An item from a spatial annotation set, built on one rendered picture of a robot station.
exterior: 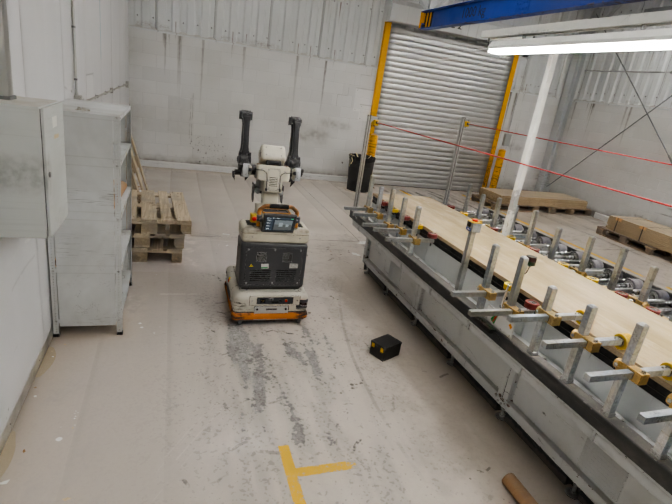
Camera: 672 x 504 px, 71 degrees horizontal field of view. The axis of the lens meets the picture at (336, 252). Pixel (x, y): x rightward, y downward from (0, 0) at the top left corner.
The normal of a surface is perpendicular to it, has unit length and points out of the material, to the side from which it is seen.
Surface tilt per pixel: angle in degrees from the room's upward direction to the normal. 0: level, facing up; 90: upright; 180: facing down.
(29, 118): 90
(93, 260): 90
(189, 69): 90
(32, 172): 90
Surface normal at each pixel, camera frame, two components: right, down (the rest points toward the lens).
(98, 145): 0.31, 0.36
